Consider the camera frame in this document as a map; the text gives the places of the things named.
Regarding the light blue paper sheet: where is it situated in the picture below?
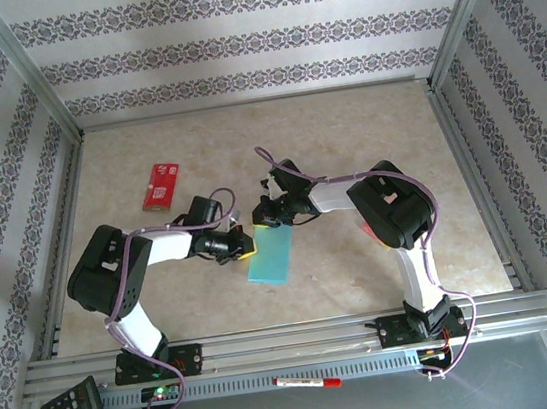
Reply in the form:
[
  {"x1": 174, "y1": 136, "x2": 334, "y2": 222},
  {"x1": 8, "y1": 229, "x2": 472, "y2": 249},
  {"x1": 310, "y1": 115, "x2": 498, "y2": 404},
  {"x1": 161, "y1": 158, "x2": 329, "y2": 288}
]
[{"x1": 240, "y1": 221, "x2": 300, "y2": 288}]

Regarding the red snack packet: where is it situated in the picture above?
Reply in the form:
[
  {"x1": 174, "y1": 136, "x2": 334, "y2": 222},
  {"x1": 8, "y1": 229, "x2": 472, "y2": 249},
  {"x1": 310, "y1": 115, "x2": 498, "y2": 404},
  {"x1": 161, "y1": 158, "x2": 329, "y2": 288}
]
[{"x1": 135, "y1": 160, "x2": 185, "y2": 216}]

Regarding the red white marker pen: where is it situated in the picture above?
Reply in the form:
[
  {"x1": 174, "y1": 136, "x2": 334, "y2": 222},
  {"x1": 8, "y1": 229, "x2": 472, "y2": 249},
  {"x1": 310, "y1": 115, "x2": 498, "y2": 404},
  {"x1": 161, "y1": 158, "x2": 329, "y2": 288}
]
[{"x1": 271, "y1": 368, "x2": 343, "y2": 397}]

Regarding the small lit circuit board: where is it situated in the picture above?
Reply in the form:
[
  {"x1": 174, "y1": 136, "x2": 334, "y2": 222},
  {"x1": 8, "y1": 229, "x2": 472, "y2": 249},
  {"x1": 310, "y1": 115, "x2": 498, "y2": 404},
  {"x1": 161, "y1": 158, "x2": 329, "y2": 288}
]
[
  {"x1": 417, "y1": 345, "x2": 452, "y2": 364},
  {"x1": 139, "y1": 381, "x2": 184, "y2": 404}
]

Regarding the long aluminium base rail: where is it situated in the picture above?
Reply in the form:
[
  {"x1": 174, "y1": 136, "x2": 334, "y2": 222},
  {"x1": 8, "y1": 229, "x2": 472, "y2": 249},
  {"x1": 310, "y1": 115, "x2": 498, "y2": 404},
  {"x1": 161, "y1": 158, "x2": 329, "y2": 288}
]
[{"x1": 19, "y1": 290, "x2": 547, "y2": 401}]

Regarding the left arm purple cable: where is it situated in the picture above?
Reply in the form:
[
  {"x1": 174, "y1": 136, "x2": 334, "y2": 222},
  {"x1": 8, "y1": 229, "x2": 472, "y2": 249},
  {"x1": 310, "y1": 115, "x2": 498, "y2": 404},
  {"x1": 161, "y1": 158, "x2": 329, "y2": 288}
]
[{"x1": 87, "y1": 184, "x2": 266, "y2": 409}]

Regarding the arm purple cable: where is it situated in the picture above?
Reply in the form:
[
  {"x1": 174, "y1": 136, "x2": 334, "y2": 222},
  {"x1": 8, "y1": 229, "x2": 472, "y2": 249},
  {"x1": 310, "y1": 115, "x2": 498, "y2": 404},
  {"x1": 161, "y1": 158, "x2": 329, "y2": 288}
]
[
  {"x1": 254, "y1": 121, "x2": 484, "y2": 400},
  {"x1": 87, "y1": 184, "x2": 266, "y2": 409}
]

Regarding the aluminium frame rail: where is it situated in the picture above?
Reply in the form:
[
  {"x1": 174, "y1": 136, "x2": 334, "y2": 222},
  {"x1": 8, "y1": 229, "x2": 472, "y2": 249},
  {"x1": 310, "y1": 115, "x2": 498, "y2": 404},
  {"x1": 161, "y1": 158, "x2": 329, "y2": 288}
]
[
  {"x1": 75, "y1": 73, "x2": 434, "y2": 136},
  {"x1": 10, "y1": 133, "x2": 112, "y2": 360},
  {"x1": 427, "y1": 77, "x2": 538, "y2": 303}
]

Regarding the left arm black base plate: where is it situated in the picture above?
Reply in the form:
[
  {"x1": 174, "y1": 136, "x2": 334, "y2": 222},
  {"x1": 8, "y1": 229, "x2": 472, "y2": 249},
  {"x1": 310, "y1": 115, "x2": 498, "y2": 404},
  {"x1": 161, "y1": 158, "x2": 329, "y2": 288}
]
[{"x1": 111, "y1": 342, "x2": 207, "y2": 388}]

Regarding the slotted grey cable duct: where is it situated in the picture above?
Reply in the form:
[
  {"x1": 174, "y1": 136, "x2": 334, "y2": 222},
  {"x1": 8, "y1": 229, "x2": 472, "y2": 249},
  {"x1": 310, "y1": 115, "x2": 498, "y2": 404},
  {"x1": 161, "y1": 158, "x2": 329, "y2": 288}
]
[{"x1": 98, "y1": 349, "x2": 423, "y2": 409}]

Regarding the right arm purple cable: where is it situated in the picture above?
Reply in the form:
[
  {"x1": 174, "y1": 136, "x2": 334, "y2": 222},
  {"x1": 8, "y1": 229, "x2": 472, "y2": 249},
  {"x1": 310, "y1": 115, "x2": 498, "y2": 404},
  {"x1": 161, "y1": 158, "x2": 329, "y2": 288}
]
[{"x1": 254, "y1": 121, "x2": 484, "y2": 400}]

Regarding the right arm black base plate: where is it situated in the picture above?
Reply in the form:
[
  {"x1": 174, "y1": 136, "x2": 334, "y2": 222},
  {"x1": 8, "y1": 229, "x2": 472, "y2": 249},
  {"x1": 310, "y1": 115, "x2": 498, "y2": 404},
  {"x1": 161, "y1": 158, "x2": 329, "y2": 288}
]
[{"x1": 374, "y1": 304, "x2": 472, "y2": 351}]

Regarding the aluminium frame post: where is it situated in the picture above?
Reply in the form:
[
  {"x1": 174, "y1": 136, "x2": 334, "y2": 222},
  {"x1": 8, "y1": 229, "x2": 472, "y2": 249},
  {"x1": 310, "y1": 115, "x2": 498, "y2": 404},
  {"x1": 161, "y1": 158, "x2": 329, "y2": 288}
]
[
  {"x1": 0, "y1": 0, "x2": 84, "y2": 151},
  {"x1": 415, "y1": 0, "x2": 523, "y2": 89}
]

